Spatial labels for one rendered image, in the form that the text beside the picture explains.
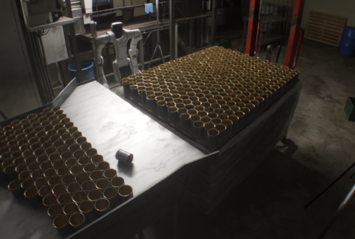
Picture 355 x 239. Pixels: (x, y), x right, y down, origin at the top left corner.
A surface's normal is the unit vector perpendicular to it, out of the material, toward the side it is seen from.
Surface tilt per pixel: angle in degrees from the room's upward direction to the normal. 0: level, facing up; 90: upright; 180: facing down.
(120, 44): 95
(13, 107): 90
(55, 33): 90
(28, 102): 90
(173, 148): 0
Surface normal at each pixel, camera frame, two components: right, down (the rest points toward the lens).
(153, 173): 0.00, -0.86
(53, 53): 0.69, 0.37
